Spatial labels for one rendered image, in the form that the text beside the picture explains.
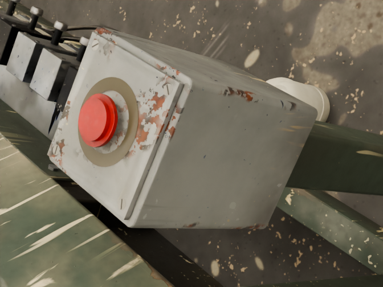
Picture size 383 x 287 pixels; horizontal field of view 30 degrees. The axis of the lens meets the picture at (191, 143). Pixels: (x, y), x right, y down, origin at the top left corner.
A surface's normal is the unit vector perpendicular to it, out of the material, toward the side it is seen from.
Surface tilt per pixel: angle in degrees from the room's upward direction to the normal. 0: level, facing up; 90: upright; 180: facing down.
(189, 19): 0
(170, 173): 90
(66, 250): 58
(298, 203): 0
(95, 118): 0
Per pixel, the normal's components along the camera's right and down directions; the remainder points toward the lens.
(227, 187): 0.65, 0.43
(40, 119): -0.66, -0.10
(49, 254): -0.04, -0.81
